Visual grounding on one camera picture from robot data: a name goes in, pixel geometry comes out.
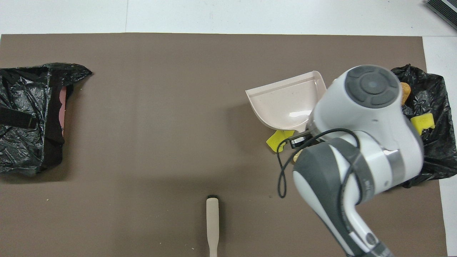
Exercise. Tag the black trash bag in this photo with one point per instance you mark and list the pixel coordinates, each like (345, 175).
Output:
(25, 89)

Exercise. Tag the dark ribbed object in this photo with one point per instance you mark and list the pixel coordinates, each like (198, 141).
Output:
(444, 9)

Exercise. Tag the beige plastic dustpan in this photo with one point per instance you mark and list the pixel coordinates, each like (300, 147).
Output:
(282, 107)

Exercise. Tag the brown table mat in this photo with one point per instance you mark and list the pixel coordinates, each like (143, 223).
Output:
(142, 107)

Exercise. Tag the yellow sponge with green backing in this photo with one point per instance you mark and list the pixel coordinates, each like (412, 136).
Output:
(423, 121)

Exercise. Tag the brown bread roll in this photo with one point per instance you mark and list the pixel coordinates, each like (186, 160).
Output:
(405, 92)

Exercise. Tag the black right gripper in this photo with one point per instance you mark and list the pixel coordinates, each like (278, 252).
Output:
(300, 141)

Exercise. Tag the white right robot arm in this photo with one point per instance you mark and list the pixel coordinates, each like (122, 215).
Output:
(357, 117)

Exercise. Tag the black bag lined bin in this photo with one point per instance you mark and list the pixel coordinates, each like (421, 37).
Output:
(439, 150)

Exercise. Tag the pale round pastry piece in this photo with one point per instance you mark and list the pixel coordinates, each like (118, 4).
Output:
(295, 157)

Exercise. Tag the small yellow sponge piece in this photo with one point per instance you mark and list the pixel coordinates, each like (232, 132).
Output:
(275, 142)
(288, 133)

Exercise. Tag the beige brush with black bristles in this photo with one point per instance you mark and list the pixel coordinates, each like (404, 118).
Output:
(212, 221)

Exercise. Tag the pink plastic bin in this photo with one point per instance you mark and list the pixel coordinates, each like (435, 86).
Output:
(63, 107)

